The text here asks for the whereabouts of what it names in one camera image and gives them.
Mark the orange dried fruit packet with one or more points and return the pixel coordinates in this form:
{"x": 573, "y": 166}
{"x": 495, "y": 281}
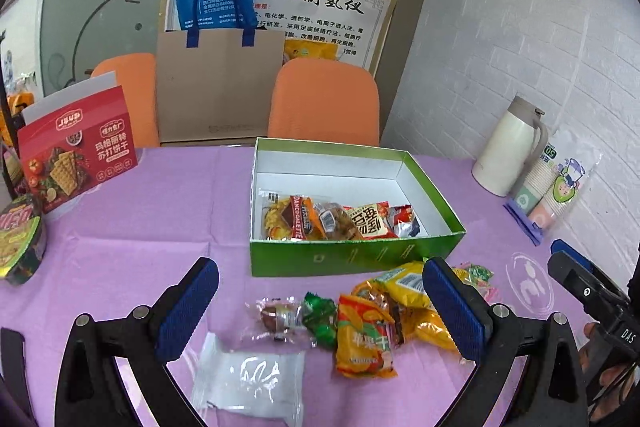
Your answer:
{"x": 362, "y": 342}

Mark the round instant noodle bowl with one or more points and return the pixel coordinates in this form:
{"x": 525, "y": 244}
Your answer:
{"x": 20, "y": 242}

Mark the clear brown pastry packet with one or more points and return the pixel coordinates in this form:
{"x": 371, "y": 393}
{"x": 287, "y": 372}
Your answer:
{"x": 335, "y": 224}

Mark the purple tablecloth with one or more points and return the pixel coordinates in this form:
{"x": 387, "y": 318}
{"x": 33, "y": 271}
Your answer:
{"x": 150, "y": 217}

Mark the clear packet with brown snack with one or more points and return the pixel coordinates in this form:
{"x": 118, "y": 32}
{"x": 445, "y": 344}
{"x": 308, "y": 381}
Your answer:
{"x": 275, "y": 317}

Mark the poster with large black characters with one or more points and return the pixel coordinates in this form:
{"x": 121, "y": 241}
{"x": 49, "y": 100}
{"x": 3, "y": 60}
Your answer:
{"x": 320, "y": 7}

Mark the orange brown snack packet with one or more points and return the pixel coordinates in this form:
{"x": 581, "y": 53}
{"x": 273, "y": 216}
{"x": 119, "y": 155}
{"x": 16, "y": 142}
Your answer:
{"x": 387, "y": 302}

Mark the red and white snack packet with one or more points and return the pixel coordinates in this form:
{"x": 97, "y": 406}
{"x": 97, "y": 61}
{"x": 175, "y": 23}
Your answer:
{"x": 372, "y": 222}

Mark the white thermos jug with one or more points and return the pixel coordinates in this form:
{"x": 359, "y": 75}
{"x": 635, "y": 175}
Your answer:
{"x": 505, "y": 147}

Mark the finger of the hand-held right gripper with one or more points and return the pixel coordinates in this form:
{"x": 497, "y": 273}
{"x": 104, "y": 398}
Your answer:
{"x": 585, "y": 282}
{"x": 570, "y": 251}

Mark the round yellow cookie packet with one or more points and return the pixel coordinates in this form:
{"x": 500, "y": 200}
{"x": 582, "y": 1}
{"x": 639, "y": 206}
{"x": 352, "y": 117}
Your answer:
{"x": 277, "y": 217}

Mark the orange chair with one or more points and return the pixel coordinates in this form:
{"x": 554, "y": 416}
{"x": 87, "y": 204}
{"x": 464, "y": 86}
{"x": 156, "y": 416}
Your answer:
{"x": 130, "y": 107}
{"x": 325, "y": 102}

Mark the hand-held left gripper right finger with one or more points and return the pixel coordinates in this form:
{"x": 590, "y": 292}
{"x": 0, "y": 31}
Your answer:
{"x": 455, "y": 307}

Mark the yellow plastic bag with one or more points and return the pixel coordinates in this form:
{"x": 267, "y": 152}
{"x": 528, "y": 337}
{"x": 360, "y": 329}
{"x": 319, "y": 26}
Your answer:
{"x": 312, "y": 49}

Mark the small shiny red packet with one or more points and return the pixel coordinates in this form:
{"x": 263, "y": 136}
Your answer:
{"x": 407, "y": 222}

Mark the purple plastic holder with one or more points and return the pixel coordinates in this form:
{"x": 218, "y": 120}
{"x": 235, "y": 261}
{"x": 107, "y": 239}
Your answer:
{"x": 520, "y": 219}

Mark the paper cup pack pink label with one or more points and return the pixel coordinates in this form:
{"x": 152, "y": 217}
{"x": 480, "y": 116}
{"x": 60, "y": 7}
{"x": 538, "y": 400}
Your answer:
{"x": 570, "y": 187}

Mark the paper cup pack green label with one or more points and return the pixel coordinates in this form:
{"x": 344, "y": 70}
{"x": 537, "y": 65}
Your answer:
{"x": 535, "y": 187}

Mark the person's right hand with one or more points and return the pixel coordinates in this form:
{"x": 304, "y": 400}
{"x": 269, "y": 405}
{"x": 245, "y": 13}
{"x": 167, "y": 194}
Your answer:
{"x": 611, "y": 374}

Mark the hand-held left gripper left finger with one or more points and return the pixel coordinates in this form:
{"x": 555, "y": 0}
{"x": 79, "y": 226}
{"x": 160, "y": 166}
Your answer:
{"x": 185, "y": 307}

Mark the red cracker box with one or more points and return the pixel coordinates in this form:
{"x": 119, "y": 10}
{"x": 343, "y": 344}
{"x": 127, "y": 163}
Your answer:
{"x": 75, "y": 152}

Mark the large yellow snack packet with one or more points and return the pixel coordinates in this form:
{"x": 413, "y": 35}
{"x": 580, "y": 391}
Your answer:
{"x": 410, "y": 282}

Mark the brown paper bag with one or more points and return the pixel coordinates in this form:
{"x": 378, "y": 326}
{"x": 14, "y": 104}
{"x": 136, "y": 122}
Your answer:
{"x": 215, "y": 92}

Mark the green cardboard box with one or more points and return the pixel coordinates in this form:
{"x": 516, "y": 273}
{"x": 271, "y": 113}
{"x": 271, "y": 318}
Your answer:
{"x": 320, "y": 257}

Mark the green candy packet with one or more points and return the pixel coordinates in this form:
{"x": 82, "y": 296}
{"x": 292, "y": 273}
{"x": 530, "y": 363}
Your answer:
{"x": 320, "y": 317}

